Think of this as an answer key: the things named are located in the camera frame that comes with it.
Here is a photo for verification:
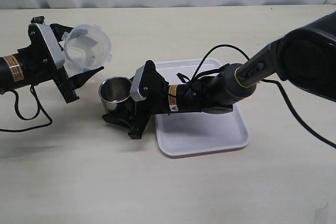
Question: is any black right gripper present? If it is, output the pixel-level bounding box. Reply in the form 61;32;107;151
102;60;205;139

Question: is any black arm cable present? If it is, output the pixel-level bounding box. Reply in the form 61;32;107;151
177;45;336;149
0;83;53;132

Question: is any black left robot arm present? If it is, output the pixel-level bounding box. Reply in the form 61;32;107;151
1;16;104;103

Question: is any white plastic tray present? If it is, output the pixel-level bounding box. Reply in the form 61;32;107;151
151;58;249;158

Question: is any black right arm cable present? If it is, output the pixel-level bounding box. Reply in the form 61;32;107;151
177;45;336;149

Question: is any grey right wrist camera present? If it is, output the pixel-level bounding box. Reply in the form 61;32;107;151
130;65;146;102

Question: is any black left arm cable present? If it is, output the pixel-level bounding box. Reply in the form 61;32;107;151
0;83;53;132

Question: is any clear plastic measuring cup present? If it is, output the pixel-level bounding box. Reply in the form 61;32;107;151
61;24;112;72

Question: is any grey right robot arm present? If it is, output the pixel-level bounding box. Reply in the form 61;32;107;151
102;13;335;139

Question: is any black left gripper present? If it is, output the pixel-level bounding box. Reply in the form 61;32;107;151
18;16;104;103

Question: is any stainless steel cup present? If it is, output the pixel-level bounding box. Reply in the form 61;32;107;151
98;76;132;113

